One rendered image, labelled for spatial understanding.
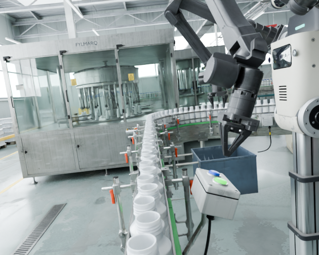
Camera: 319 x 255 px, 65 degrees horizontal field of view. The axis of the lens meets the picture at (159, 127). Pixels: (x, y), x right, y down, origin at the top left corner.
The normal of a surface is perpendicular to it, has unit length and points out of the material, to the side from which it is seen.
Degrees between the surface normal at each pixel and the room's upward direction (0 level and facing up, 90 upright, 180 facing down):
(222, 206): 90
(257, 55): 64
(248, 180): 90
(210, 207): 90
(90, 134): 90
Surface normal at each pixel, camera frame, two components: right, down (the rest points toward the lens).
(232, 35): -0.91, 0.26
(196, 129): 0.13, 0.12
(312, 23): -0.99, 0.11
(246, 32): 0.18, -0.32
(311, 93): 0.06, 0.32
